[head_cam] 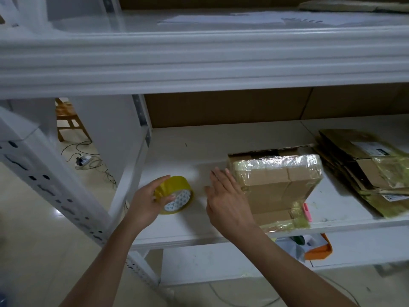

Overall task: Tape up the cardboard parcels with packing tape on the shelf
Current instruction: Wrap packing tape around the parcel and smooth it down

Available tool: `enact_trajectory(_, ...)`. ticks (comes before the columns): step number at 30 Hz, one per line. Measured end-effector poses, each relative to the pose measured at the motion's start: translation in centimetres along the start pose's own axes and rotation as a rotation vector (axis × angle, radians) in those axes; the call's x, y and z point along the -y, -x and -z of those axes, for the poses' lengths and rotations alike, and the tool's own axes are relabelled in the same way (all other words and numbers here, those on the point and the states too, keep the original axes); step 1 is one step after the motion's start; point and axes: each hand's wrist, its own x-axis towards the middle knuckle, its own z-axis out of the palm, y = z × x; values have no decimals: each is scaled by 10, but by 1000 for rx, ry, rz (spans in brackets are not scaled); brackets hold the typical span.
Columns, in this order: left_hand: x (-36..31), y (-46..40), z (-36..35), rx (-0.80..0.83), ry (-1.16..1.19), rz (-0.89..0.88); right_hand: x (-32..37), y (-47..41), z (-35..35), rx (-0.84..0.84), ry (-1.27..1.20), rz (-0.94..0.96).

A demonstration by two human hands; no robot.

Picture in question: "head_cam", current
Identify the person's right hand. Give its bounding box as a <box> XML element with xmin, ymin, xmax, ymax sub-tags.
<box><xmin>204</xmin><ymin>166</ymin><xmax>261</xmax><ymax>245</ymax></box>

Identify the pink utility knife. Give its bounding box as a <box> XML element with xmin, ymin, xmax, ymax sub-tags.
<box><xmin>301</xmin><ymin>200</ymin><xmax>313</xmax><ymax>223</ymax></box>

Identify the white metal shelf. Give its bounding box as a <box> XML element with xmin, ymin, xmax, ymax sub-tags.
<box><xmin>0</xmin><ymin>0</ymin><xmax>409</xmax><ymax>298</ymax></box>

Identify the person's right forearm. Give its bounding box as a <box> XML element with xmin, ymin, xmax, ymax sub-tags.
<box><xmin>232</xmin><ymin>226</ymin><xmax>360</xmax><ymax>307</ymax></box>

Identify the yellow tape roll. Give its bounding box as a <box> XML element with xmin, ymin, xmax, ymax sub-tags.
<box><xmin>153</xmin><ymin>175</ymin><xmax>194</xmax><ymax>215</ymax></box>

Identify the person's left forearm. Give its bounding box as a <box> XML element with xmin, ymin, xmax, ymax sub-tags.
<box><xmin>60</xmin><ymin>217</ymin><xmax>152</xmax><ymax>307</ymax></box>

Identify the white paper sheet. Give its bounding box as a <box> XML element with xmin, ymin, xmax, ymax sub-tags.
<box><xmin>156</xmin><ymin>10</ymin><xmax>379</xmax><ymax>27</ymax></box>

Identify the large plain cardboard box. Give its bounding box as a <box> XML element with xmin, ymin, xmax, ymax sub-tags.
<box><xmin>227</xmin><ymin>145</ymin><xmax>325</xmax><ymax>235</ymax></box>

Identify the stack of cardboard boxes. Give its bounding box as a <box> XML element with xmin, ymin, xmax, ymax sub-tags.
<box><xmin>317</xmin><ymin>127</ymin><xmax>409</xmax><ymax>220</ymax></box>

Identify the orange plastic object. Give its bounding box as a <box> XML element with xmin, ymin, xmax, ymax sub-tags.
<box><xmin>303</xmin><ymin>232</ymin><xmax>334</xmax><ymax>261</ymax></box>

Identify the package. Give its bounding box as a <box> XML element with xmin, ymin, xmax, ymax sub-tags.
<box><xmin>297</xmin><ymin>0</ymin><xmax>409</xmax><ymax>14</ymax></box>

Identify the white power strip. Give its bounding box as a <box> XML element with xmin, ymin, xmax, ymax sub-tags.
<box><xmin>74</xmin><ymin>154</ymin><xmax>94</xmax><ymax>169</ymax></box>

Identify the person's left hand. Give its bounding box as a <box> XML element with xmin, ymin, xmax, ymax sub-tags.
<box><xmin>124</xmin><ymin>174</ymin><xmax>177</xmax><ymax>232</ymax></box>

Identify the wooden chair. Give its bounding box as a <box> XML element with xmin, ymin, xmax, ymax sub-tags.
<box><xmin>54</xmin><ymin>97</ymin><xmax>92</xmax><ymax>143</ymax></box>

